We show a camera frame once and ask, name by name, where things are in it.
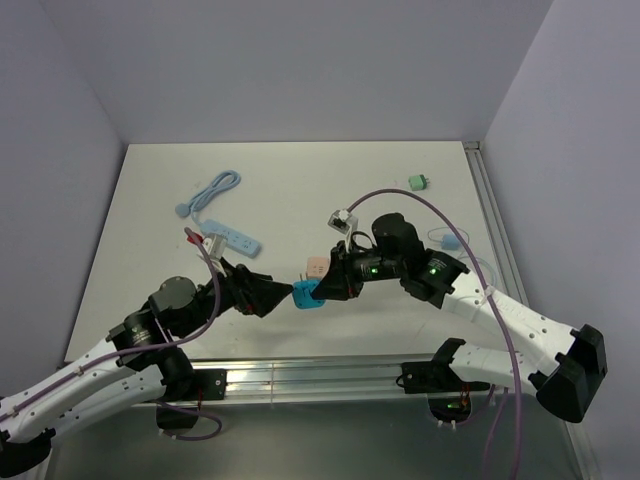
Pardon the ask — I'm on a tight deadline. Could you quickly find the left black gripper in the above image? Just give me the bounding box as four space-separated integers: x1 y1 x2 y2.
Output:
177 256 293 337

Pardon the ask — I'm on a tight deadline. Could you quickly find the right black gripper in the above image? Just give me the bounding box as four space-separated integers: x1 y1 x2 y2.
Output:
312 239 405 300

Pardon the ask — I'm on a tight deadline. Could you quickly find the pink cube socket adapter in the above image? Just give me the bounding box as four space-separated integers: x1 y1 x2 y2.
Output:
300 256 330 280

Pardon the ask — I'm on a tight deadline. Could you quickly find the blue plug adapter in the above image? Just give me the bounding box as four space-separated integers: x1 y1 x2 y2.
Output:
292 279 325 310

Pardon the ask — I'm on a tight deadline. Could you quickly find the green plug adapter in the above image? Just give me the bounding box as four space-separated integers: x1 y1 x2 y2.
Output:
408 174 430 192

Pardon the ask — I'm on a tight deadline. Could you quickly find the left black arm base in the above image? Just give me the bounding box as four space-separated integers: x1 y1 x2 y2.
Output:
155 369 227 435

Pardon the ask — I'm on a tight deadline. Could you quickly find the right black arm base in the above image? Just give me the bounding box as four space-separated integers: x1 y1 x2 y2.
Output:
395 361 495 424

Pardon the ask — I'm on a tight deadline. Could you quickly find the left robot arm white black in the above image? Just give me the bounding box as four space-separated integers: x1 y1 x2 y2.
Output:
1 262 293 478

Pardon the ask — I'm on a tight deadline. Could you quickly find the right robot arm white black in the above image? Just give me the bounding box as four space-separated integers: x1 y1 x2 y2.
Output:
312 210 608 423

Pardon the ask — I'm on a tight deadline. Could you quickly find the light blue power strip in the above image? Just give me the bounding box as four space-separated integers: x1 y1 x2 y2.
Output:
200 219 262 258

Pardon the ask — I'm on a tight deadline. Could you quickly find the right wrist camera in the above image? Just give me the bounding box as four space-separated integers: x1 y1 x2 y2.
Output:
328 209 359 235

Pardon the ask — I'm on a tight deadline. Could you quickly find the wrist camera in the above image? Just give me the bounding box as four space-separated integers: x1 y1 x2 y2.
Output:
184 227 227 262
328 209 359 235

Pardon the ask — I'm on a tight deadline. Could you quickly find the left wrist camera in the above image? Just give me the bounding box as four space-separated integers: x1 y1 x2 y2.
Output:
184 227 227 262

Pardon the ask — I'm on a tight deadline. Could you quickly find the aluminium front rail frame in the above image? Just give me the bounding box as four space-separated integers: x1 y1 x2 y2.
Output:
47 352 596 480

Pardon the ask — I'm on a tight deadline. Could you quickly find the aluminium rail frame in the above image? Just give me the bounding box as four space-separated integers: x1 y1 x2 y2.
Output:
47 352 596 480
462 142 529 306

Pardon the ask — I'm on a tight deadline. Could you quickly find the light blue power cord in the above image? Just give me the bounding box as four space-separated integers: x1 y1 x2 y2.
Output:
174 170 242 226

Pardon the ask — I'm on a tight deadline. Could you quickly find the light blue charger with cable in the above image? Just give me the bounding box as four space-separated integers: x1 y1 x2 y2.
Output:
427 227 499 287

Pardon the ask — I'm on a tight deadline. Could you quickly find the aluminium right rail frame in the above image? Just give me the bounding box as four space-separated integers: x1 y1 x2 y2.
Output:
462 142 529 306

